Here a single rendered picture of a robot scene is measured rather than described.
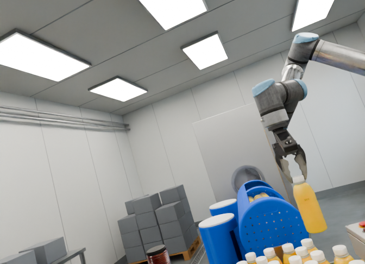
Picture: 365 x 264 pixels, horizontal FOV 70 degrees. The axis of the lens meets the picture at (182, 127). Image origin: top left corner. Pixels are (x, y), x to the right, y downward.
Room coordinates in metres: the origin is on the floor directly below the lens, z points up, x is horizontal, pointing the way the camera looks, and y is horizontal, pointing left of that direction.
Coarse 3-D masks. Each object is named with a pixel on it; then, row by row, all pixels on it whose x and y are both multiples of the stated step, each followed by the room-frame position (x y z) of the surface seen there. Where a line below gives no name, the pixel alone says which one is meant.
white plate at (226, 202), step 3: (222, 201) 2.79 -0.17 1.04; (225, 201) 2.73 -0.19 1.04; (228, 201) 2.68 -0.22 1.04; (231, 201) 2.62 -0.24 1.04; (234, 201) 2.58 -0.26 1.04; (213, 204) 2.75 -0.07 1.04; (216, 204) 2.70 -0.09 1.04; (219, 204) 2.65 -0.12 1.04; (222, 204) 2.60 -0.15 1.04; (225, 204) 2.55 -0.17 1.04; (228, 204) 2.53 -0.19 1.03; (210, 207) 2.65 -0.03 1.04; (213, 207) 2.60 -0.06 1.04; (216, 207) 2.55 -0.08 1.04; (219, 207) 2.53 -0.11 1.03; (222, 207) 2.53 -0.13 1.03
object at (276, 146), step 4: (276, 124) 0.94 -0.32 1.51; (280, 124) 0.93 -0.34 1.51; (284, 124) 0.94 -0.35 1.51; (268, 128) 0.97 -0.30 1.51; (272, 128) 0.95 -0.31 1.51; (276, 128) 0.95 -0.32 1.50; (280, 128) 0.96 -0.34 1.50; (276, 140) 1.00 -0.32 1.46; (272, 144) 1.01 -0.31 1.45; (276, 144) 0.95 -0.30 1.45; (276, 148) 0.96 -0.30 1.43; (280, 148) 0.94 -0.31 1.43; (280, 152) 0.94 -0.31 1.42; (284, 152) 0.94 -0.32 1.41; (288, 152) 0.94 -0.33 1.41; (292, 152) 0.94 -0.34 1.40; (284, 156) 0.95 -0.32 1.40
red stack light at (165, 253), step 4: (164, 252) 0.81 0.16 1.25; (148, 256) 0.80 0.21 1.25; (152, 256) 0.80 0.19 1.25; (156, 256) 0.79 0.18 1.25; (160, 256) 0.80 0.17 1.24; (164, 256) 0.80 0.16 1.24; (168, 256) 0.82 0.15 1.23; (148, 260) 0.81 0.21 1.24; (152, 260) 0.80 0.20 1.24; (156, 260) 0.79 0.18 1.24; (160, 260) 0.80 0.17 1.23; (164, 260) 0.80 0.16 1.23; (168, 260) 0.82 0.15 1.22
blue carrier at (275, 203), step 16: (240, 192) 1.85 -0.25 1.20; (272, 192) 1.57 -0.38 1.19; (240, 208) 1.42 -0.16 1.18; (256, 208) 1.19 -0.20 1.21; (272, 208) 1.18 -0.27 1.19; (288, 208) 1.17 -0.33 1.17; (240, 224) 1.20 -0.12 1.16; (256, 224) 1.19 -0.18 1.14; (272, 224) 1.18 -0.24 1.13; (288, 224) 1.17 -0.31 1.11; (256, 240) 1.20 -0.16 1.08; (272, 240) 1.18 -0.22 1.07; (288, 240) 1.17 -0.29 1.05; (256, 256) 1.20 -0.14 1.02
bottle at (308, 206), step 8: (296, 184) 0.94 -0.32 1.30; (304, 184) 0.93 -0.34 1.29; (296, 192) 0.94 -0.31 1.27; (304, 192) 0.92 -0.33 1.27; (312, 192) 0.92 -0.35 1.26; (296, 200) 0.95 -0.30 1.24; (304, 200) 0.92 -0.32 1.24; (312, 200) 0.92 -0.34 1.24; (304, 208) 0.92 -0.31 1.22; (312, 208) 0.92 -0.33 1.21; (304, 216) 0.93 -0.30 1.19; (312, 216) 0.92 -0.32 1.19; (320, 216) 0.92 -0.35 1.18; (304, 224) 0.95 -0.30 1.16; (312, 224) 0.92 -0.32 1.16; (320, 224) 0.92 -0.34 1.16; (312, 232) 0.93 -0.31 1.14
